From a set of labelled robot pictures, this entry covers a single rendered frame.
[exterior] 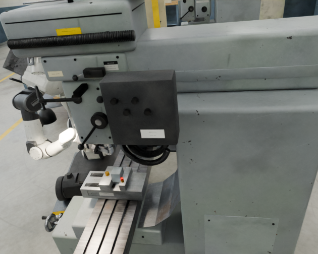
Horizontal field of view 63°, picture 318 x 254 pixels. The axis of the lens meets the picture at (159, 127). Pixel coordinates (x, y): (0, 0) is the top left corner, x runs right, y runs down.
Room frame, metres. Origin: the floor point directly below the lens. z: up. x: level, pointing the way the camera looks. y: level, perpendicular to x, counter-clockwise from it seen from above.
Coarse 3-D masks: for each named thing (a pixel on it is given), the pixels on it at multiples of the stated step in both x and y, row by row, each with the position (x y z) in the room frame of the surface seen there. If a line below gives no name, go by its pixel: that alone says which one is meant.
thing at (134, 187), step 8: (128, 168) 1.14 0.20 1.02; (88, 176) 1.16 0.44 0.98; (96, 176) 1.15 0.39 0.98; (128, 176) 1.08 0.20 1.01; (136, 176) 1.11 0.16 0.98; (144, 176) 1.11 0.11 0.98; (88, 184) 1.10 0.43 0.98; (96, 184) 1.09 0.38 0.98; (120, 184) 1.02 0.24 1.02; (128, 184) 1.06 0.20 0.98; (136, 184) 1.05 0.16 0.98; (144, 184) 1.06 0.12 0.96; (88, 192) 1.06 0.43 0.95; (96, 192) 1.05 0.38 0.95; (104, 192) 1.04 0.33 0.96; (112, 192) 1.03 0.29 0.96; (120, 192) 1.02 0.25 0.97; (128, 192) 1.01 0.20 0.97; (136, 192) 1.00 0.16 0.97; (144, 192) 1.04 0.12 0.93; (136, 200) 1.00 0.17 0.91
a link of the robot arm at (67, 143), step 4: (72, 128) 1.19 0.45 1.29; (64, 132) 1.19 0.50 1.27; (68, 132) 1.18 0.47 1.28; (72, 132) 1.17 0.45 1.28; (60, 136) 1.19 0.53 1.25; (64, 136) 1.18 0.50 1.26; (68, 136) 1.16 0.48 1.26; (72, 136) 1.15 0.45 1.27; (60, 140) 1.18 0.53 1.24; (64, 140) 1.16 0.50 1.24; (68, 140) 1.15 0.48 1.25; (60, 144) 1.19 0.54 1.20; (64, 144) 1.17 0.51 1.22; (68, 144) 1.21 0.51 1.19
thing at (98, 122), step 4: (96, 112) 0.95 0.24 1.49; (100, 112) 0.95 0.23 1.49; (92, 116) 0.94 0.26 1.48; (96, 116) 0.93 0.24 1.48; (100, 116) 0.93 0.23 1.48; (104, 116) 0.93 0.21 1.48; (92, 120) 0.94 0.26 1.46; (96, 120) 0.93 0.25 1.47; (100, 120) 0.93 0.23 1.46; (104, 120) 0.92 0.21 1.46; (92, 124) 0.94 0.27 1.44; (96, 124) 0.93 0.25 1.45; (100, 124) 0.93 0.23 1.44; (104, 124) 0.92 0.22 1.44; (92, 128) 0.94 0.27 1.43; (96, 128) 0.94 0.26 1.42; (100, 128) 0.93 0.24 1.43; (92, 132) 0.94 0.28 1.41; (88, 136) 0.94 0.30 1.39; (84, 140) 0.95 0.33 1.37; (80, 144) 0.96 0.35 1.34; (80, 148) 0.95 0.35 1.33
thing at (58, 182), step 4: (60, 176) 1.66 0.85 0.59; (60, 180) 1.60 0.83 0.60; (56, 184) 1.57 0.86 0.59; (60, 184) 1.57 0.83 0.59; (56, 188) 1.54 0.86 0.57; (60, 188) 1.54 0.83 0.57; (56, 192) 1.53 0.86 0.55; (60, 192) 1.53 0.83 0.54; (60, 196) 1.52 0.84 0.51; (64, 196) 1.54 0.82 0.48; (60, 200) 1.53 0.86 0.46; (64, 200) 1.53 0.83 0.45
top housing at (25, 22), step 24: (96, 0) 1.02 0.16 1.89; (120, 0) 0.92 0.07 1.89; (24, 24) 0.97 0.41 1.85; (48, 24) 0.95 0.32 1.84; (72, 24) 0.93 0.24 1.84; (96, 24) 0.91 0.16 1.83; (120, 24) 0.90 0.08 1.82; (144, 24) 1.07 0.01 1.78; (48, 48) 0.95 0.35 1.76; (72, 48) 0.94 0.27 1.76; (96, 48) 0.92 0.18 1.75; (120, 48) 0.90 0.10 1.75
